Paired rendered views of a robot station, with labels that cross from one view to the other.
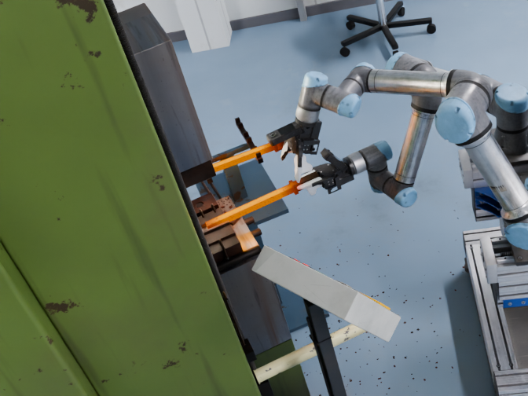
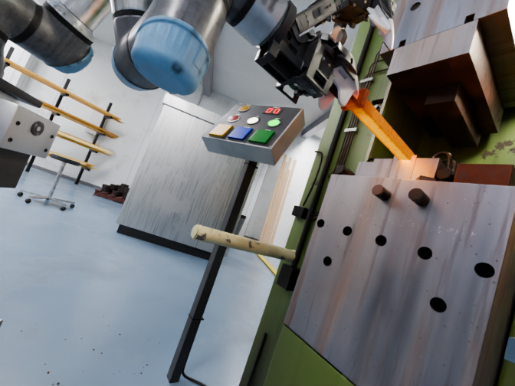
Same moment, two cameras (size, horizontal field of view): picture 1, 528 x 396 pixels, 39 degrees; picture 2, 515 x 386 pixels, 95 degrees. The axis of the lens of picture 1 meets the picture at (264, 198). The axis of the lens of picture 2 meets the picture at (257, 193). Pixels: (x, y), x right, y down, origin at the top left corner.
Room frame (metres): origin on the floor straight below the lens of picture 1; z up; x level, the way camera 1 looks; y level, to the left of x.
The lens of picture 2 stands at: (2.36, -0.40, 0.72)
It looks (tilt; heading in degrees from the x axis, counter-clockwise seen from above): 5 degrees up; 155
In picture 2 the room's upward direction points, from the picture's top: 20 degrees clockwise
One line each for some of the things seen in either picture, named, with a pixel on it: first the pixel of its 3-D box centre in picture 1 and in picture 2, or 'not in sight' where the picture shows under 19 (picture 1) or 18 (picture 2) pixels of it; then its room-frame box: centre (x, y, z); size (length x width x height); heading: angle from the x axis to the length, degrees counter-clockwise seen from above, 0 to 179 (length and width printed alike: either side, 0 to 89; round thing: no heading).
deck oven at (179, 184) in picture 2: not in sight; (198, 183); (-1.11, 0.24, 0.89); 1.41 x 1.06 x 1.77; 76
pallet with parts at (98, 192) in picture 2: not in sight; (122, 192); (-4.02, -0.79, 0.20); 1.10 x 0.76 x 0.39; 166
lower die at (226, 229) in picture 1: (175, 254); (419, 194); (1.90, 0.34, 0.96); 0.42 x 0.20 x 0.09; 101
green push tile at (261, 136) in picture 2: not in sight; (261, 137); (1.56, -0.09, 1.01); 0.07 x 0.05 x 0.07; 36
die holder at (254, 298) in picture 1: (191, 298); (417, 284); (1.95, 0.36, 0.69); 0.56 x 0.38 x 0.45; 101
